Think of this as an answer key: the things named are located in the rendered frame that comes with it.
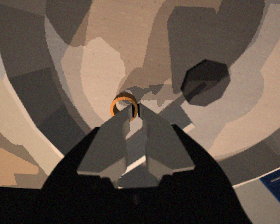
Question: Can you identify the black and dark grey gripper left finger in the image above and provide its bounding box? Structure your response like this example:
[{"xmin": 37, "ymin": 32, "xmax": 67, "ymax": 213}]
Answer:
[{"xmin": 25, "ymin": 103, "xmax": 135, "ymax": 224}]

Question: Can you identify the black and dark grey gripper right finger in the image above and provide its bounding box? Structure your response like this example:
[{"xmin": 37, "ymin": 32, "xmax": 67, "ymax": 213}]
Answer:
[{"xmin": 137, "ymin": 103, "xmax": 253, "ymax": 224}]

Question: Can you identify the bronze bushing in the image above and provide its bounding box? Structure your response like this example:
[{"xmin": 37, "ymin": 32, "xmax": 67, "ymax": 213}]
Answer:
[{"xmin": 110, "ymin": 92, "xmax": 138, "ymax": 121}]

